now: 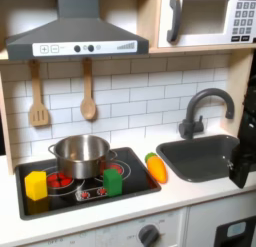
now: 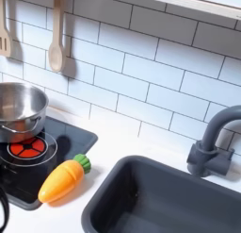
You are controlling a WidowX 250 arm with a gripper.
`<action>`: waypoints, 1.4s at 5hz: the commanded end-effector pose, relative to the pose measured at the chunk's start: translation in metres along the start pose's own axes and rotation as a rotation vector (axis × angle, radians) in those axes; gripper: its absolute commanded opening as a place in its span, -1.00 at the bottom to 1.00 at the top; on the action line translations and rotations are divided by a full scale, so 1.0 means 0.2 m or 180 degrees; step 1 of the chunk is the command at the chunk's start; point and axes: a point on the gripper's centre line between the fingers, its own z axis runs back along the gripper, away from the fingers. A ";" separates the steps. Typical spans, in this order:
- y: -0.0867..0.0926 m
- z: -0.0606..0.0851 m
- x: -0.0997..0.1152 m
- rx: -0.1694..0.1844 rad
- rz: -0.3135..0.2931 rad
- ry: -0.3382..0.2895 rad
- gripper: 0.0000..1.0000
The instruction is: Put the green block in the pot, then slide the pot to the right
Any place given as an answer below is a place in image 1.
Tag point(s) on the green toy block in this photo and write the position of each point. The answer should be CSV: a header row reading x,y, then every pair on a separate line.
x,y
112,181

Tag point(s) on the steel pot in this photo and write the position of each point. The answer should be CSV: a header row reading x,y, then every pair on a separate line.
x,y
81,155

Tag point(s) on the wooden slotted spatula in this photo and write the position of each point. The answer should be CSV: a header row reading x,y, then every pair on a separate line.
x,y
38,104

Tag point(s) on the grey oven knob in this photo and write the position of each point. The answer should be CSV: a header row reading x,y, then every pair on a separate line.
x,y
148,235

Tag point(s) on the dark grey sink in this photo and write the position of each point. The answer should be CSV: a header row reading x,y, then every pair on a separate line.
x,y
200,157

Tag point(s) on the wooden spoon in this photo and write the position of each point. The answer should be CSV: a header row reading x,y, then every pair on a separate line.
x,y
88,97

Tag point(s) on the white toy microwave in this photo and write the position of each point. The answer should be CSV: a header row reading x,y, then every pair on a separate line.
x,y
206,17

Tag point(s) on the orange toy carrot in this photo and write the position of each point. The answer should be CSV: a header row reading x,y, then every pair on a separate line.
x,y
157,168

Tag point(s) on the black stove top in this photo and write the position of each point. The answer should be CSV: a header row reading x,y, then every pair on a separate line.
x,y
140,181

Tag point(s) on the dark grey tap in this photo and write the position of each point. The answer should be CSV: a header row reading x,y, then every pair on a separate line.
x,y
200,114

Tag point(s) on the yellow toy block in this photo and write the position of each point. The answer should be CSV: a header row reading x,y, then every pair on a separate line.
x,y
36,185

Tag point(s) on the grey range hood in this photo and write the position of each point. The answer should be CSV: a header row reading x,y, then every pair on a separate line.
x,y
78,34

